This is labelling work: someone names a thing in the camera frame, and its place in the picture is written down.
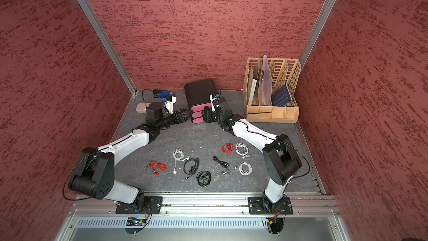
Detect black earphones middle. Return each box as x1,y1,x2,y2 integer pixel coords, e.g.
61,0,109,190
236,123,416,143
183,157,200,181

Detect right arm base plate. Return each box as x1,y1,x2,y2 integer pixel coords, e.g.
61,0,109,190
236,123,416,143
247,196,293,215

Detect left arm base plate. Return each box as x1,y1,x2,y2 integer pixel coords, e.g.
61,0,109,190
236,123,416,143
115,196,163,215

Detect pink pencil case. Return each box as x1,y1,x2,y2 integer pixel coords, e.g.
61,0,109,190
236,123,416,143
136,103,148,113

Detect beige paper folder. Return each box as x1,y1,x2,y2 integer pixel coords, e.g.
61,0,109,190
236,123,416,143
247,60,260,106

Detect white earphones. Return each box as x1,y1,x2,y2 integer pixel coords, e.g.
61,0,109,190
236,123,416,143
235,162,253,176
172,149,189,174
235,142,250,158

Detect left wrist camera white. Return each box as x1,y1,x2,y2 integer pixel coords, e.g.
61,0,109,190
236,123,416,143
163,96,176,114

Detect black earphones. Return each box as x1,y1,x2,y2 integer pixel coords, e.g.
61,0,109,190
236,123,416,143
212,156,230,175
196,171,212,187
183,157,200,181

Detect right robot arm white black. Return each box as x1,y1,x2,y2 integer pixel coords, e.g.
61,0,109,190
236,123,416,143
191,107,302,204

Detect black earphones bottom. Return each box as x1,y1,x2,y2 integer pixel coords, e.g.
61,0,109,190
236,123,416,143
196,171,212,187

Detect aluminium corner post right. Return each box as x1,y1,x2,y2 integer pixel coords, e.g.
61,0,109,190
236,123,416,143
299,0,337,68

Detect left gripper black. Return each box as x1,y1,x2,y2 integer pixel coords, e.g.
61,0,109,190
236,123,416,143
157,109,194,129

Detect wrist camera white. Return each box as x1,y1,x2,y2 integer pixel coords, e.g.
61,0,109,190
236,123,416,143
163,96,176,114
210,94,218,112

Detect black pink drawer cabinet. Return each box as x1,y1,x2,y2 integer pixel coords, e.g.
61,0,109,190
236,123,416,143
185,79,218,124

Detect translucent grey folder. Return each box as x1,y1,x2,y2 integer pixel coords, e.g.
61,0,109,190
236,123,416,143
258,55,272,106

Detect aluminium corner post left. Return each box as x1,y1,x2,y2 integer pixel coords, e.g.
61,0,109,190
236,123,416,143
77,0,137,97

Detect blue black stapler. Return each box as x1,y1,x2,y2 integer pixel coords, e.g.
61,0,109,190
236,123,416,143
153,89,176,99

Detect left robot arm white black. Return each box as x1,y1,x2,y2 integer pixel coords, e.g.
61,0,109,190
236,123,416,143
67,103,191,205

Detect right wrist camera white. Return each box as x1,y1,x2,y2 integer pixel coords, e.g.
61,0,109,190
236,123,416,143
210,94,218,112

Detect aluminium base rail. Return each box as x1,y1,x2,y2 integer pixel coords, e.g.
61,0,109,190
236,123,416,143
67,193,342,218

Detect black earphones right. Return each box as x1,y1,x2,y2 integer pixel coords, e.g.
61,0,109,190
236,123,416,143
212,156,230,175

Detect aluminium corner post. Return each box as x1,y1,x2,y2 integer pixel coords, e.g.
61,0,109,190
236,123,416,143
299,0,337,68
77,0,137,97

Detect red earphones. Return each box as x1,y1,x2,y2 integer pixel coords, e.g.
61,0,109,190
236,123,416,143
146,161,167,176
222,143,234,154

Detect dark blue notebook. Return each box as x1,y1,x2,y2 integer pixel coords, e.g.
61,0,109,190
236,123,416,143
271,84,292,107

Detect beige file organizer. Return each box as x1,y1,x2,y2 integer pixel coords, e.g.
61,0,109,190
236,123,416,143
243,57,302,123

